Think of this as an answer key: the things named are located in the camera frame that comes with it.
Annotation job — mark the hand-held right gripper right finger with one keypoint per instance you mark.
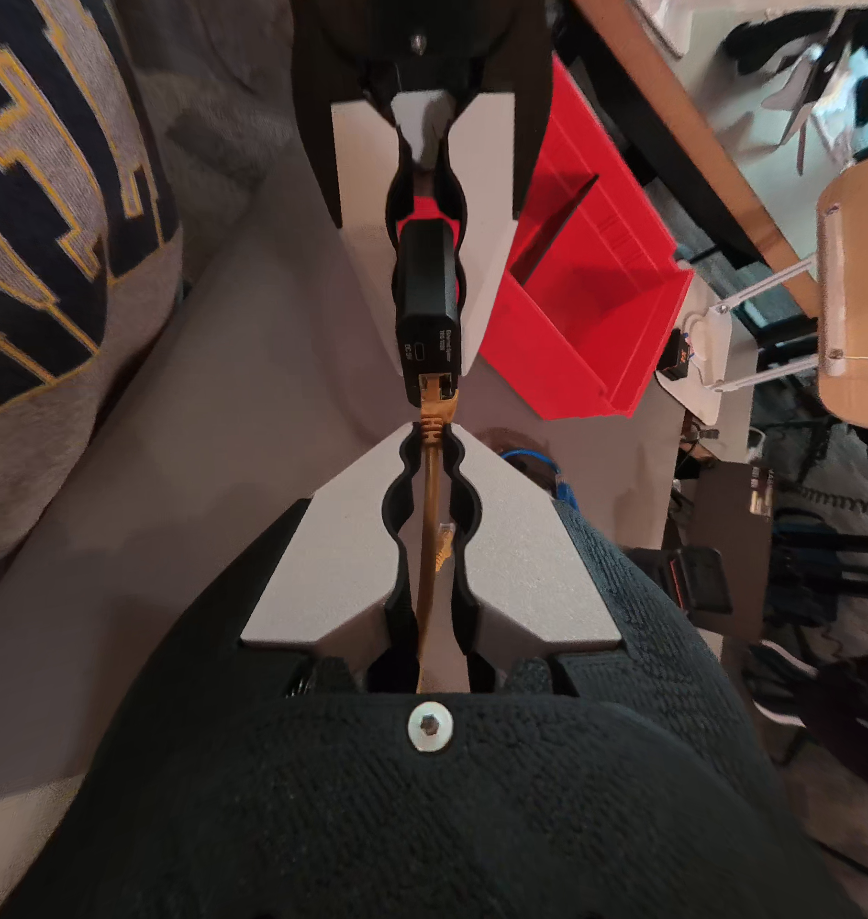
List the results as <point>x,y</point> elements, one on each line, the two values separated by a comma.
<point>541,567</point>

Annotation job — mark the black red bin divider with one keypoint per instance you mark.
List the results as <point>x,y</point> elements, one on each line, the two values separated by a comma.
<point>563,205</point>

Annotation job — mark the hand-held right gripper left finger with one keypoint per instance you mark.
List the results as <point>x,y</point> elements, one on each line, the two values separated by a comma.
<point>319,567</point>

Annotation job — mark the grey navy printed sweatshirt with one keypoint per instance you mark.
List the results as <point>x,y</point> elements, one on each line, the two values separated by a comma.
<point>61,215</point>

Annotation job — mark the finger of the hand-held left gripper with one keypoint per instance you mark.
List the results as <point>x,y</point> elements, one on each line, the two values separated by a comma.
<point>362,187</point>
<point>488,194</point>

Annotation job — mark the small black box orange label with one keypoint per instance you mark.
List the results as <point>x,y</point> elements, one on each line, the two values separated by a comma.
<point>674,359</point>

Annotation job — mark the red plastic bin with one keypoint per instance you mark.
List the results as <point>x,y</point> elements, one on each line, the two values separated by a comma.
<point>592,337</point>

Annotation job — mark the wooden panel with black label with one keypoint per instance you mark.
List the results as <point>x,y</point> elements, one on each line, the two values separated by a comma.
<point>864,287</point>

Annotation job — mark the black ethernet adapter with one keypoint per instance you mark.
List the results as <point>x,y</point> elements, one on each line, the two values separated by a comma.
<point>427,287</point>

